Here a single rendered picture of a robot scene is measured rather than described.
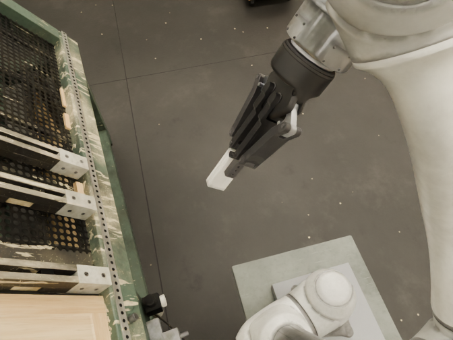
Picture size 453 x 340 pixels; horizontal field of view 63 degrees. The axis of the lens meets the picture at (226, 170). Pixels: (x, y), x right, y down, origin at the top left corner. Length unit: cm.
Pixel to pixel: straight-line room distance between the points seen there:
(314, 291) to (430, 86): 90
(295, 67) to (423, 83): 18
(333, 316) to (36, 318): 81
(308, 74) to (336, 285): 80
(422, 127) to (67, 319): 110
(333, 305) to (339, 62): 81
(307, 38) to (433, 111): 17
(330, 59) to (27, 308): 100
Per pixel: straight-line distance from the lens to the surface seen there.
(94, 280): 128
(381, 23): 25
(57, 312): 123
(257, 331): 111
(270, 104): 47
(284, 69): 45
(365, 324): 143
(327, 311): 114
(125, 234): 222
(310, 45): 43
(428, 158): 35
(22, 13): 216
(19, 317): 117
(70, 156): 154
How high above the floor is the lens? 214
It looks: 56 degrees down
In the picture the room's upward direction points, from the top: straight up
